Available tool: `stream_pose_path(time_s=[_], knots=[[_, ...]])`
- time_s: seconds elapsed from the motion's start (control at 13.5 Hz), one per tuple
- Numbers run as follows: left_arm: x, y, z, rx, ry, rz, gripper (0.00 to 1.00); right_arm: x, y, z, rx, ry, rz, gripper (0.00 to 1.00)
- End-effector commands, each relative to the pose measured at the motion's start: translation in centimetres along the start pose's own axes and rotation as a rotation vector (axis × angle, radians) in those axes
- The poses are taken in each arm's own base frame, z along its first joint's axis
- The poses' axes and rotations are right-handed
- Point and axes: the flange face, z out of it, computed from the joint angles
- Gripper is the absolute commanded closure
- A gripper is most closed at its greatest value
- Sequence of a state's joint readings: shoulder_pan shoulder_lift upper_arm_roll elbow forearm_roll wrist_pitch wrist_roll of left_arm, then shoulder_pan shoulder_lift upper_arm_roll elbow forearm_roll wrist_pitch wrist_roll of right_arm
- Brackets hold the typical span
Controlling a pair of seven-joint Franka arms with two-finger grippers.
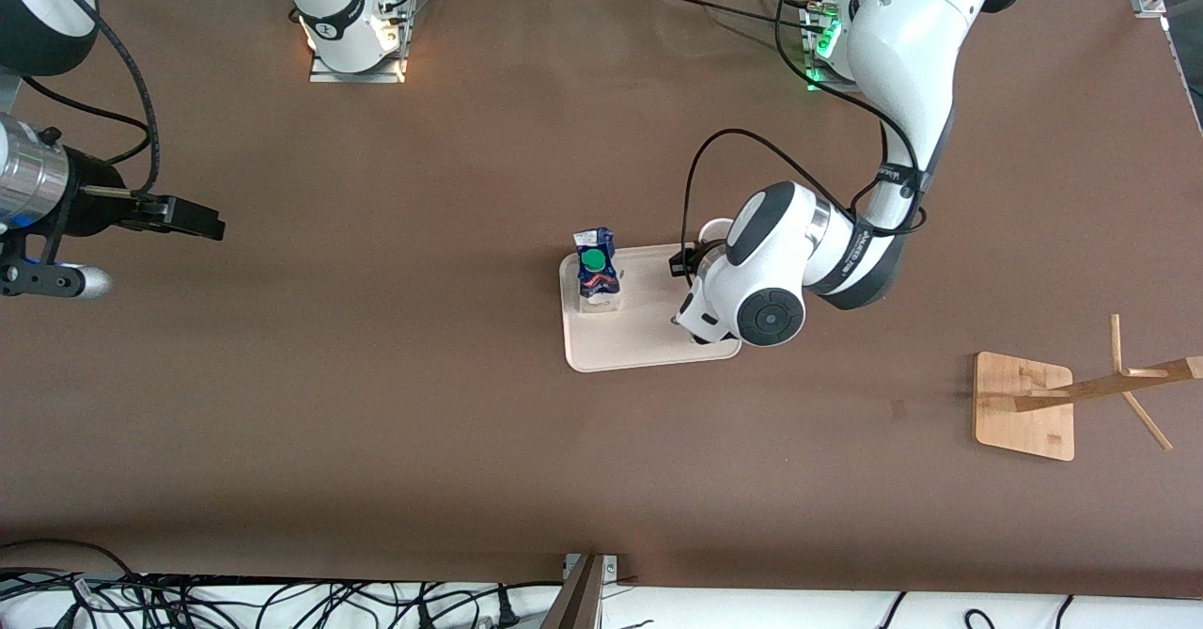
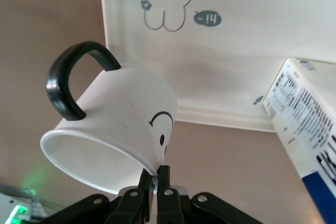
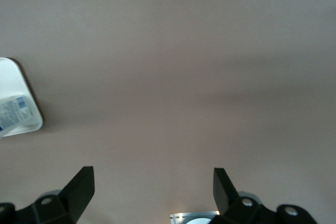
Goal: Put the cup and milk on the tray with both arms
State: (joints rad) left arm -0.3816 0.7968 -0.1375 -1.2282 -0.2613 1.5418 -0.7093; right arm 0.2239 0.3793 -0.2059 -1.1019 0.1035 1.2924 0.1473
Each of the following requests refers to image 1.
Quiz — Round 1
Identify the blue white milk carton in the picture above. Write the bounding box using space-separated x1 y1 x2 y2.
572 227 622 314

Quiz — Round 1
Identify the beige rabbit print tray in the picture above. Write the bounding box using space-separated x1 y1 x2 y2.
559 244 742 373

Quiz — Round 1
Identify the wooden mug stand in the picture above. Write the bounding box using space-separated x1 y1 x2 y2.
974 314 1203 463

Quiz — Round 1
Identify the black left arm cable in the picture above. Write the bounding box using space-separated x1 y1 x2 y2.
681 0 931 287

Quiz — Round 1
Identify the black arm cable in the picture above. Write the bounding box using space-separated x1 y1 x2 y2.
681 0 931 287
19 0 163 196

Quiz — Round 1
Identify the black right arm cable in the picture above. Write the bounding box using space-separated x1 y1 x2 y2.
19 0 163 196

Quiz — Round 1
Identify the aluminium left arm base plate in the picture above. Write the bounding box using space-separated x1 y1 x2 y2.
801 0 861 94

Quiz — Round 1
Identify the metal frame post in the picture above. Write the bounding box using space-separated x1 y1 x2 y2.
540 552 618 629

